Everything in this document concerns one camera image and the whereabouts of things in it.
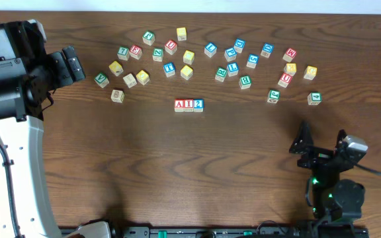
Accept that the yellow block far right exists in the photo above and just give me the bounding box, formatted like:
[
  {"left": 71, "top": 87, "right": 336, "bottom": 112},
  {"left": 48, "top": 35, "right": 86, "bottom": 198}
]
[{"left": 304, "top": 65, "right": 318, "bottom": 80}]

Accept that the red M block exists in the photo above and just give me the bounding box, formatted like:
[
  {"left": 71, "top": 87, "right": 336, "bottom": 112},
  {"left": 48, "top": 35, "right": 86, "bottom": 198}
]
[{"left": 282, "top": 48, "right": 297, "bottom": 63}]

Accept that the green J block top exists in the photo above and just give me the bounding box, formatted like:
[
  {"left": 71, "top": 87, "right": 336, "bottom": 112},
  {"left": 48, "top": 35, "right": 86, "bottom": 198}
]
[{"left": 142, "top": 31, "right": 155, "bottom": 46}]

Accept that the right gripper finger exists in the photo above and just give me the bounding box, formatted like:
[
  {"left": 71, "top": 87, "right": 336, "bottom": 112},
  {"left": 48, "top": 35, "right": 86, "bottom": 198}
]
[
  {"left": 335, "top": 129, "right": 347, "bottom": 149},
  {"left": 289, "top": 121, "right": 314, "bottom": 154}
]

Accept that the red A block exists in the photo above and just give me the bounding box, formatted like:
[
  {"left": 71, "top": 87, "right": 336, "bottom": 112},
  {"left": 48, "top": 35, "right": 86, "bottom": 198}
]
[{"left": 174, "top": 99, "right": 185, "bottom": 112}]

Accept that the blue L block lower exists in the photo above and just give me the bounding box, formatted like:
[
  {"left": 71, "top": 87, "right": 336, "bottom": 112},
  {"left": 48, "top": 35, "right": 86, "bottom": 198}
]
[{"left": 227, "top": 62, "right": 239, "bottom": 77}]

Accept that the yellow block centre lower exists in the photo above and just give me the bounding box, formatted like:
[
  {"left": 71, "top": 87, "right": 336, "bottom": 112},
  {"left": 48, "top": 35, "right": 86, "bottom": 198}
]
[{"left": 181, "top": 65, "right": 193, "bottom": 80}]

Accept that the green 7 block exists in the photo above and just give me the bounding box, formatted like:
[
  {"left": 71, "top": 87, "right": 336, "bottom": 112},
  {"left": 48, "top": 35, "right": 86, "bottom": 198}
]
[{"left": 117, "top": 46, "right": 130, "bottom": 61}]

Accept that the yellow K block left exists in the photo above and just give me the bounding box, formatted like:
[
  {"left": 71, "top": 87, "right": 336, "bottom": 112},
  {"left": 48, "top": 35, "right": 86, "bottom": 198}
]
[{"left": 108, "top": 61, "right": 124, "bottom": 77}]

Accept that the green J block right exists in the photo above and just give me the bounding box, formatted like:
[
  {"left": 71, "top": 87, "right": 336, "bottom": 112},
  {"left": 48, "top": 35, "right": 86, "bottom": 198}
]
[{"left": 267, "top": 89, "right": 280, "bottom": 104}]

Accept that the pineapple picture block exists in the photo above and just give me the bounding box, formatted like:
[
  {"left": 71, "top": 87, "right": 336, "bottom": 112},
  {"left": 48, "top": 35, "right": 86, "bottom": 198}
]
[{"left": 111, "top": 89, "right": 125, "bottom": 103}]

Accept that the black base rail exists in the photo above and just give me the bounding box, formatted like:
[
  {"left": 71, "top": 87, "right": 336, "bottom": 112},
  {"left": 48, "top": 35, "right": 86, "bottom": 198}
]
[{"left": 60, "top": 225, "right": 370, "bottom": 238}]

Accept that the green R block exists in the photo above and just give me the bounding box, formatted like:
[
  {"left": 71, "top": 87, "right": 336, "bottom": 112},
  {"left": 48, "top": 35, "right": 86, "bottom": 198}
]
[{"left": 215, "top": 67, "right": 227, "bottom": 82}]

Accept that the red U block right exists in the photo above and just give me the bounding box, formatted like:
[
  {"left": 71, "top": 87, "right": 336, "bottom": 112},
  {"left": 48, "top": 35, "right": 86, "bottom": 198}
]
[{"left": 278, "top": 73, "right": 292, "bottom": 88}]

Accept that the yellow block lower left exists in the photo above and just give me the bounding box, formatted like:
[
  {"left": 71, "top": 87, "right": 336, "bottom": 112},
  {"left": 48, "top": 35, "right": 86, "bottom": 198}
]
[{"left": 136, "top": 70, "right": 150, "bottom": 85}]

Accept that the red E block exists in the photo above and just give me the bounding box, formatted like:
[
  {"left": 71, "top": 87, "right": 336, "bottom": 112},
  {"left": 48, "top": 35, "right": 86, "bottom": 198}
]
[{"left": 129, "top": 44, "right": 143, "bottom": 60}]

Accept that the blue l block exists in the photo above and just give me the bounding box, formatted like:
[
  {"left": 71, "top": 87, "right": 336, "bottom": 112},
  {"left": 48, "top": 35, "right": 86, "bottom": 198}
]
[
  {"left": 227, "top": 62, "right": 239, "bottom": 77},
  {"left": 204, "top": 42, "right": 217, "bottom": 58}
]

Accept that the red u block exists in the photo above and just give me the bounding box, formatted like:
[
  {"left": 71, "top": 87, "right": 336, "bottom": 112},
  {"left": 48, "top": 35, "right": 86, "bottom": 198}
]
[
  {"left": 278, "top": 73, "right": 292, "bottom": 88},
  {"left": 165, "top": 39, "right": 178, "bottom": 55}
]

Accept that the blue P block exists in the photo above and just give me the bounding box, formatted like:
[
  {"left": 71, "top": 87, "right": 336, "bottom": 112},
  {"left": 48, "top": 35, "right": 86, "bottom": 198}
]
[{"left": 224, "top": 48, "right": 237, "bottom": 62}]

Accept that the green Z block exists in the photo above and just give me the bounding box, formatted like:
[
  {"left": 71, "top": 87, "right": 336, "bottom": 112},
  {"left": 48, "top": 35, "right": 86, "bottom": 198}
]
[{"left": 152, "top": 48, "right": 163, "bottom": 61}]

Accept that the green B block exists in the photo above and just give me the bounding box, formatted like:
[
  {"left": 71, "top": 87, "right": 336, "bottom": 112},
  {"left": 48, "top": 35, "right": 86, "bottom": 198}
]
[{"left": 239, "top": 75, "right": 252, "bottom": 89}]

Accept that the blue 5 block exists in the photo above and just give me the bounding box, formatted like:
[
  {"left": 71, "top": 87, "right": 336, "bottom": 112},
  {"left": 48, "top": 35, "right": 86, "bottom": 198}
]
[{"left": 246, "top": 54, "right": 259, "bottom": 69}]

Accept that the blue D block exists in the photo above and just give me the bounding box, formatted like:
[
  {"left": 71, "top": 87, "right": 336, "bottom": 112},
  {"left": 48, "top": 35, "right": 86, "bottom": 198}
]
[{"left": 233, "top": 38, "right": 246, "bottom": 54}]

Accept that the red U block left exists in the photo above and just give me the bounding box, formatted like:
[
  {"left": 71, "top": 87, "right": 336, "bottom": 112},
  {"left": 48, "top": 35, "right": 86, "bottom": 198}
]
[{"left": 165, "top": 39, "right": 178, "bottom": 55}]

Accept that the green V block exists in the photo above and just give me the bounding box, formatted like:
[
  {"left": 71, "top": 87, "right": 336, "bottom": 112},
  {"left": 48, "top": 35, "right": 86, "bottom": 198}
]
[{"left": 94, "top": 73, "right": 109, "bottom": 88}]

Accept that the red I block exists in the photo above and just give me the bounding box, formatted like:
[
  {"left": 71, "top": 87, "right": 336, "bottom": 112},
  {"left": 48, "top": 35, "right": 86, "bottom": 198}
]
[{"left": 184, "top": 99, "right": 194, "bottom": 112}]

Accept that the yellow block centre upper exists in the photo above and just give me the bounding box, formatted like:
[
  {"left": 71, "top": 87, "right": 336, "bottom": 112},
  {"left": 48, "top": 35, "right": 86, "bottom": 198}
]
[{"left": 183, "top": 50, "right": 195, "bottom": 65}]

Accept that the plain I-side block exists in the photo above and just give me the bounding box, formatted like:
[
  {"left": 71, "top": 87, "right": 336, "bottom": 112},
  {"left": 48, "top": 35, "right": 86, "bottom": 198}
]
[{"left": 123, "top": 73, "right": 137, "bottom": 88}]

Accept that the green 4 block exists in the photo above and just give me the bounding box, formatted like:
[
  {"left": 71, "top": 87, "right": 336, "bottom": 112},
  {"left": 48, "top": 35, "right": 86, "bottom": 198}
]
[{"left": 307, "top": 92, "right": 322, "bottom": 106}]

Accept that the yellow block right inner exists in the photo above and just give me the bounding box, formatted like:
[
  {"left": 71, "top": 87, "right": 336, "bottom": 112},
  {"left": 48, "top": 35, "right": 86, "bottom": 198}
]
[{"left": 284, "top": 63, "right": 297, "bottom": 76}]

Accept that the green j block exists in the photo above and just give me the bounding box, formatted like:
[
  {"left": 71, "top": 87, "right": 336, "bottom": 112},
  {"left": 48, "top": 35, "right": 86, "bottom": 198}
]
[
  {"left": 142, "top": 31, "right": 155, "bottom": 46},
  {"left": 267, "top": 89, "right": 280, "bottom": 104}
]

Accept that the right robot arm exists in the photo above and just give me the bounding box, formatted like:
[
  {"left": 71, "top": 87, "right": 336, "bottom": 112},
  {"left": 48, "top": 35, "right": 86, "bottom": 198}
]
[{"left": 289, "top": 122, "right": 368, "bottom": 223}]

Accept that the yellow block top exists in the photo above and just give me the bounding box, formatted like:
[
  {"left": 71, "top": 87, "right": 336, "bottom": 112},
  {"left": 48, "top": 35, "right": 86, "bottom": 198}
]
[{"left": 177, "top": 27, "right": 187, "bottom": 41}]

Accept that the blue L block upper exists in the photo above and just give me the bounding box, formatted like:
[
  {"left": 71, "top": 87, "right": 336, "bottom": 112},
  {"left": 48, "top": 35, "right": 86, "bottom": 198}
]
[{"left": 204, "top": 42, "right": 217, "bottom": 58}]

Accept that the blue T block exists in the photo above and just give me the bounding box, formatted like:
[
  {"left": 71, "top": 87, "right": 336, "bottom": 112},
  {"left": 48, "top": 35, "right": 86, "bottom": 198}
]
[{"left": 163, "top": 62, "right": 175, "bottom": 77}]

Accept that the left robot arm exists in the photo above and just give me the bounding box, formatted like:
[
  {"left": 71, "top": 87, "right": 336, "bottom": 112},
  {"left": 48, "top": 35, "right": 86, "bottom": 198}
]
[{"left": 0, "top": 46, "right": 85, "bottom": 237}]

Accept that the blue 2 block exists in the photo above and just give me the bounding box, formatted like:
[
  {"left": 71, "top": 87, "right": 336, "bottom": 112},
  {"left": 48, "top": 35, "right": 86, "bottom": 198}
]
[{"left": 194, "top": 99, "right": 204, "bottom": 112}]

